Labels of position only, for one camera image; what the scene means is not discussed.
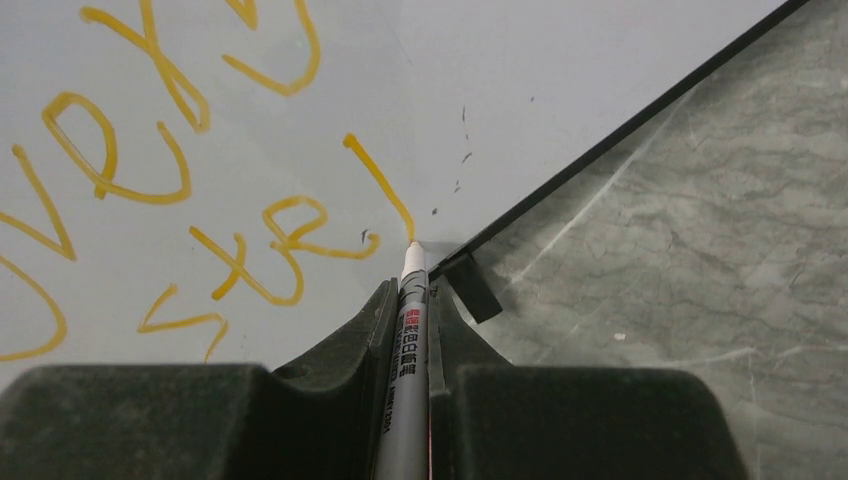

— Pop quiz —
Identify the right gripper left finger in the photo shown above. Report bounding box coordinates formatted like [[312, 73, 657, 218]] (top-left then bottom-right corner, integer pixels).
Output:
[[1, 279, 398, 479]]

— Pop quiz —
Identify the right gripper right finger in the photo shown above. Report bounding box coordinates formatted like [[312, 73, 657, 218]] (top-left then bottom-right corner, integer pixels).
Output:
[[429, 287, 748, 479]]

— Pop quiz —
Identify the yellow marker pen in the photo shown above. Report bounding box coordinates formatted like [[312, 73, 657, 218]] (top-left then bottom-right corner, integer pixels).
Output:
[[372, 242, 429, 479]]

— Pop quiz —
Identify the black-framed whiteboard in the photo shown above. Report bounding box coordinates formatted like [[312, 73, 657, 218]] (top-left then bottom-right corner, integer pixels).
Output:
[[1, 1, 786, 384]]

